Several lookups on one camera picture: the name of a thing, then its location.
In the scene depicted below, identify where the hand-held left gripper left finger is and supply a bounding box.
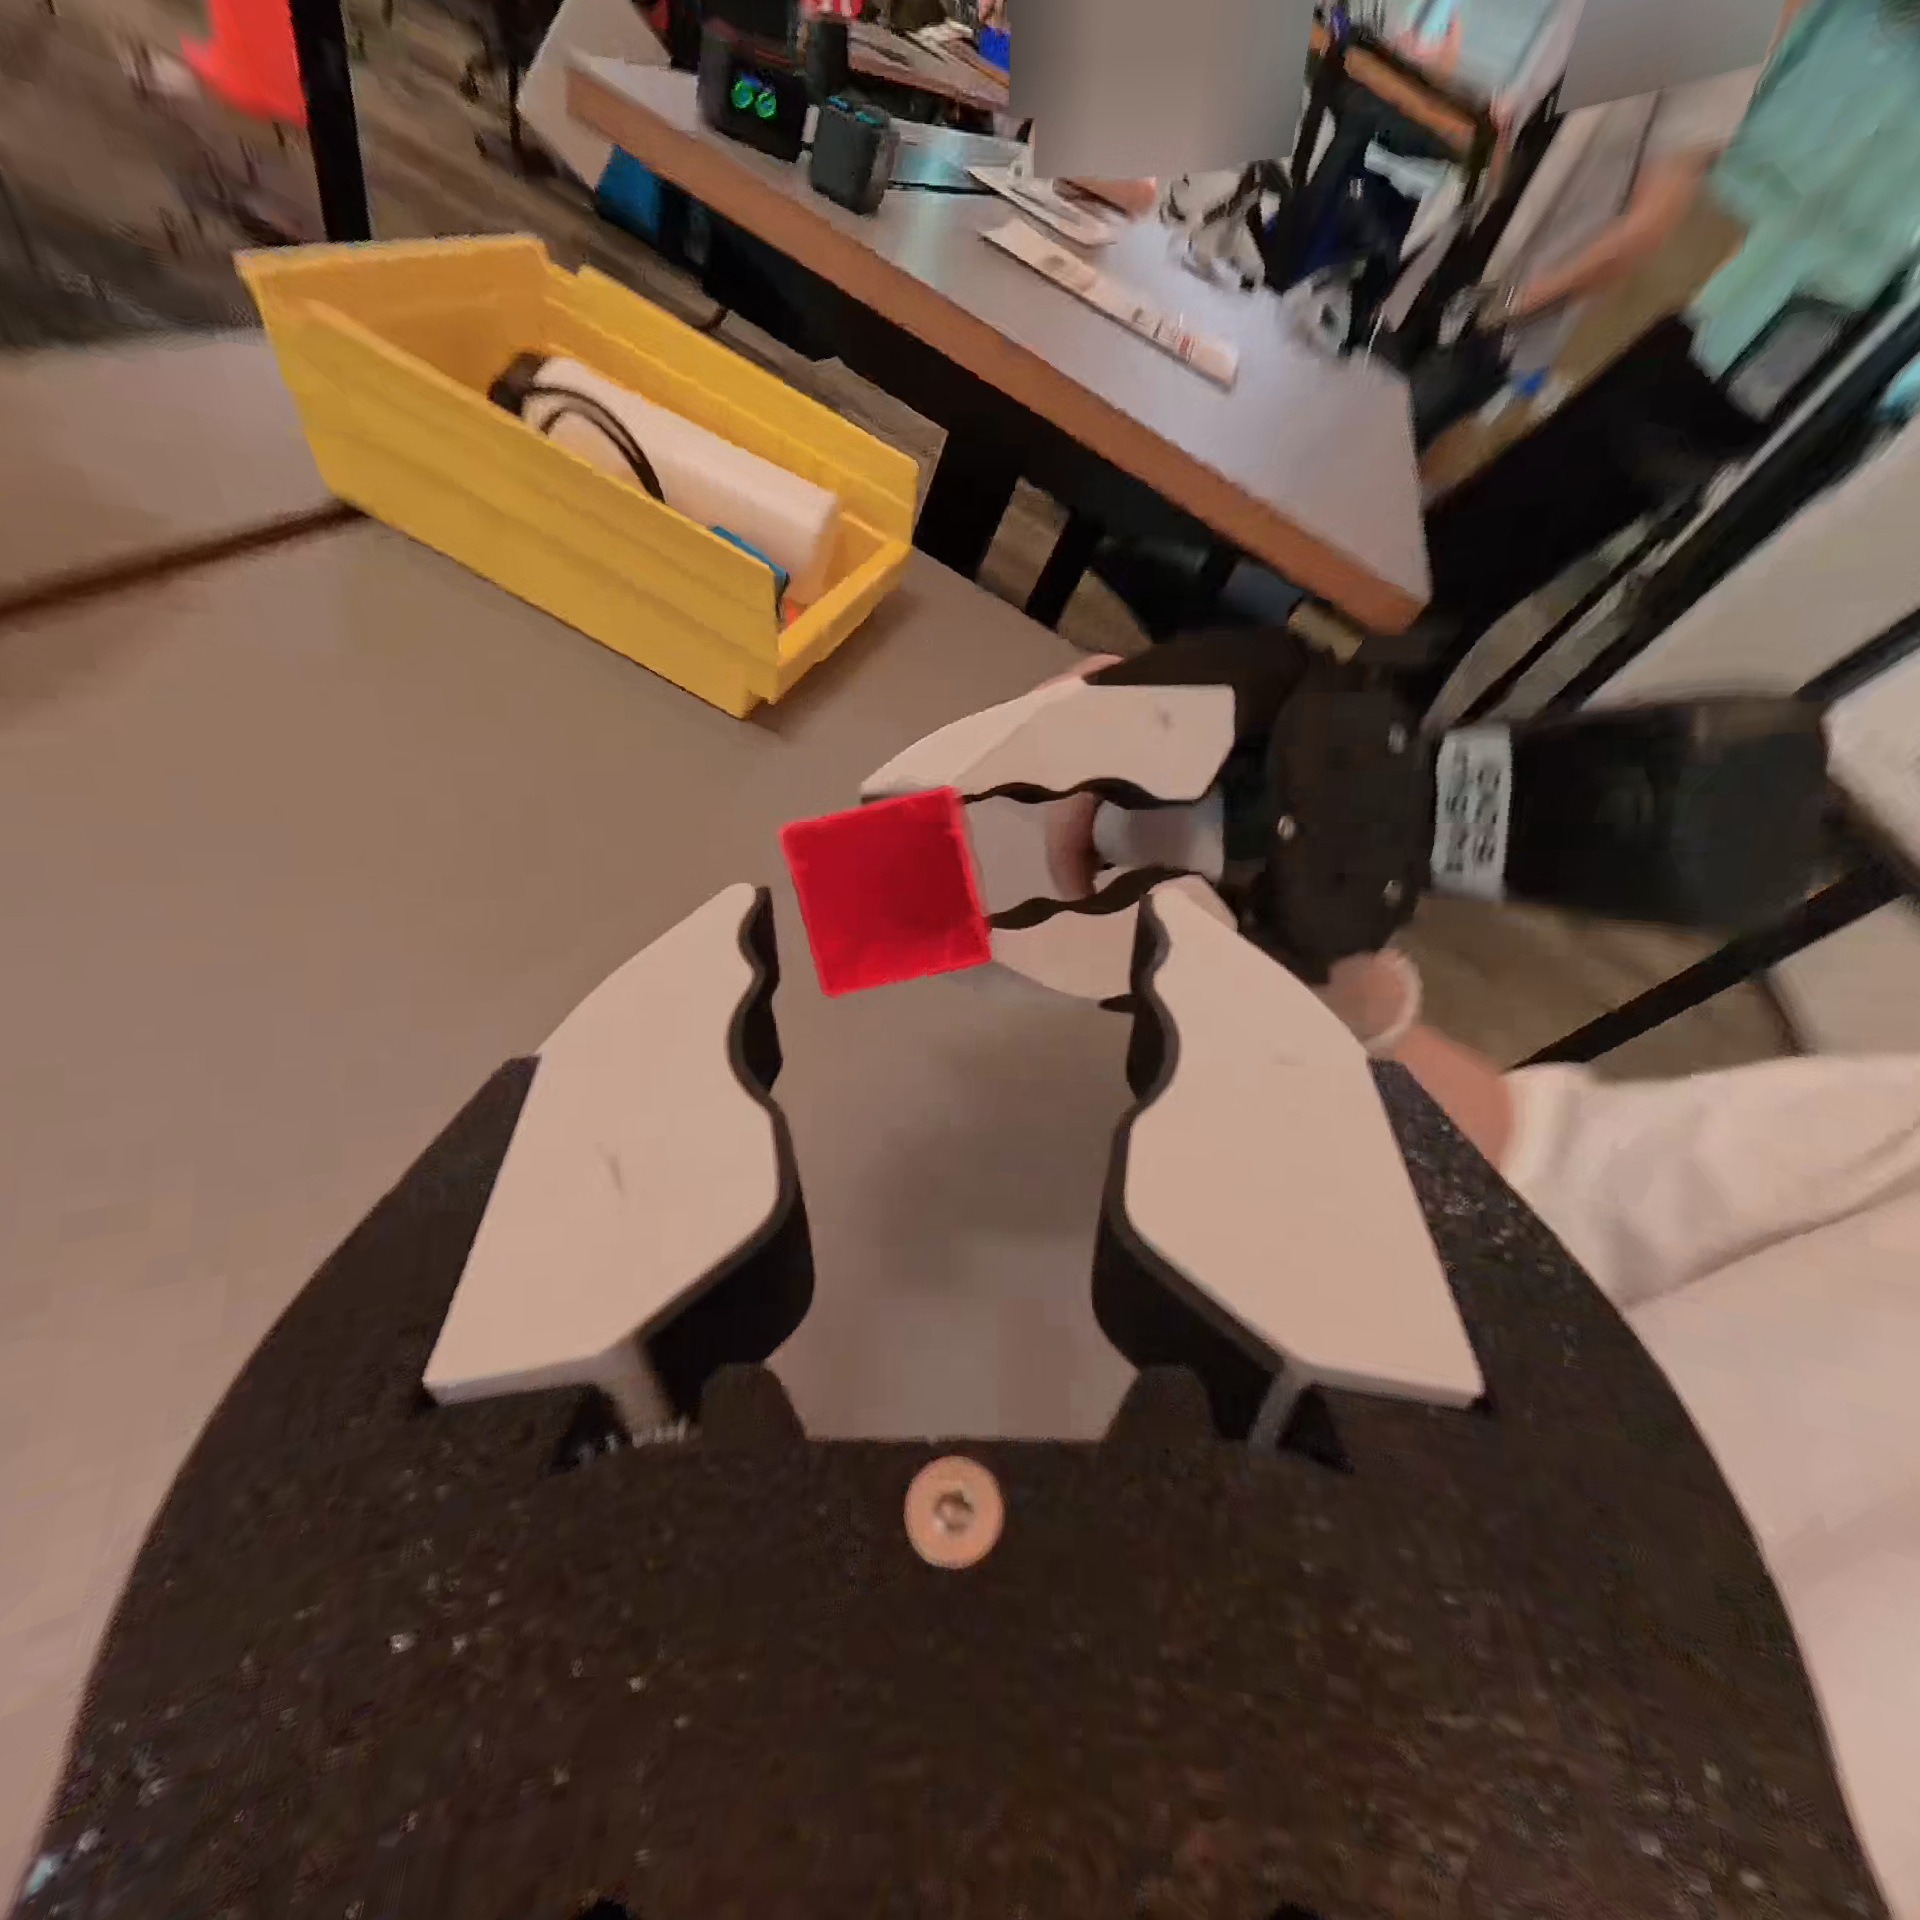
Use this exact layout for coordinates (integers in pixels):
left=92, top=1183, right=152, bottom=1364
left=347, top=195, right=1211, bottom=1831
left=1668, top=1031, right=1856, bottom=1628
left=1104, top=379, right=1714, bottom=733
left=420, top=887, right=819, bottom=1441

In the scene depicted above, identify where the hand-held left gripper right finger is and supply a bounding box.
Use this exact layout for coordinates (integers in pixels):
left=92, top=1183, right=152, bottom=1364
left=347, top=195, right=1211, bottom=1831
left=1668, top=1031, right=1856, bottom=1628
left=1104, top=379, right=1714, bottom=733
left=1090, top=880, right=1489, bottom=1448

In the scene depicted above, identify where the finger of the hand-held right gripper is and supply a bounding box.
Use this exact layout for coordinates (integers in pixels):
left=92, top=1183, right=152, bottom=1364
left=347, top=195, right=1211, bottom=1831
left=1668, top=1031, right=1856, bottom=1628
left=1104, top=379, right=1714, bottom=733
left=861, top=680, right=1244, bottom=816
left=983, top=863, right=1242, bottom=1003

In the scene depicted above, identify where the red block with round knob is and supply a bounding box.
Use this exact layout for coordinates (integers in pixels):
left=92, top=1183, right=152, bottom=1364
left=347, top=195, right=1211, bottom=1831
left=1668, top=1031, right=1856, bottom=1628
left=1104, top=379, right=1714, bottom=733
left=778, top=791, right=1000, bottom=1003

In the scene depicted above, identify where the blue and black sponge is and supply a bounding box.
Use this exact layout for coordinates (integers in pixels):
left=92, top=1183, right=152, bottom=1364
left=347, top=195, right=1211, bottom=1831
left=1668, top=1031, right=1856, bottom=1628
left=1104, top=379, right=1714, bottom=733
left=704, top=525, right=817, bottom=628

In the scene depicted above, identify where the white cylinder with black cap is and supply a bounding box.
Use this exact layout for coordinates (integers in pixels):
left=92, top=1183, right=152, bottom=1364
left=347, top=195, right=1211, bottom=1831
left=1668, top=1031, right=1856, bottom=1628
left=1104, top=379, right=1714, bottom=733
left=524, top=351, right=851, bottom=606

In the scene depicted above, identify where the black cable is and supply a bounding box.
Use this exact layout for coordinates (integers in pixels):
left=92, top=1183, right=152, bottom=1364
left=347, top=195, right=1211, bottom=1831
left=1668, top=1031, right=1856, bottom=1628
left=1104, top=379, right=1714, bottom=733
left=487, top=351, right=673, bottom=500

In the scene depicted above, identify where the yellow plastic bin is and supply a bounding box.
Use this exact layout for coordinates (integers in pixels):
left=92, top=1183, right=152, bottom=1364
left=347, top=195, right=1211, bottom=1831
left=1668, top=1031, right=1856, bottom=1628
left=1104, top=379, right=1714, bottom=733
left=236, top=230, right=925, bottom=725

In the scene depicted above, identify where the person's right forearm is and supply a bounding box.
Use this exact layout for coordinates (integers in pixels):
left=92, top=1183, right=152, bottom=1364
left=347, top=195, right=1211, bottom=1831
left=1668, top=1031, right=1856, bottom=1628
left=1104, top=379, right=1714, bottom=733
left=1387, top=1015, right=1531, bottom=1173

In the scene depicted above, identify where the person's right hand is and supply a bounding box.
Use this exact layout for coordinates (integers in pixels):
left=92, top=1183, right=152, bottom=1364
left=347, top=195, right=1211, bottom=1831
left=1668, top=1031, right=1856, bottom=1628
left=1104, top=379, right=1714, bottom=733
left=1321, top=948, right=1435, bottom=1059

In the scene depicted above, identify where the grey desk with wooden edge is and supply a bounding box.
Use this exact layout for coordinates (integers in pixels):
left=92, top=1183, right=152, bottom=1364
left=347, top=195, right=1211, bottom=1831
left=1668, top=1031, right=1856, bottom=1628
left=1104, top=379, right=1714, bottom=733
left=562, top=43, right=1440, bottom=640

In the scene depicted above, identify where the paper sheet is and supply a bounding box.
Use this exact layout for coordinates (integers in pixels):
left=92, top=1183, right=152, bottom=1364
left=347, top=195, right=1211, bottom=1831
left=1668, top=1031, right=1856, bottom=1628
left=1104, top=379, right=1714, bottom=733
left=979, top=215, right=1244, bottom=388

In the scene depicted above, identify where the small black box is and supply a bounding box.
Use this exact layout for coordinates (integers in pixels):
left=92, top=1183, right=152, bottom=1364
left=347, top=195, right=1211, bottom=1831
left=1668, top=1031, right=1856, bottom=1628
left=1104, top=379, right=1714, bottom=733
left=803, top=87, right=905, bottom=215

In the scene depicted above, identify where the black clock with green display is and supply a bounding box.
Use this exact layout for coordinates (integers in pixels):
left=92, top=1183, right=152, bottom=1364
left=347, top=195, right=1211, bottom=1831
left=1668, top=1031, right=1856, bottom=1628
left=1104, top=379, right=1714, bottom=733
left=695, top=23, right=821, bottom=159

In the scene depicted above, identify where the orange traffic cone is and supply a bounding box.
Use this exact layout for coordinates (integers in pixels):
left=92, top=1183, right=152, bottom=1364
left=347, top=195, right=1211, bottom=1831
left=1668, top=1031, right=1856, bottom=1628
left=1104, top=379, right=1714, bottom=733
left=180, top=0, right=314, bottom=129

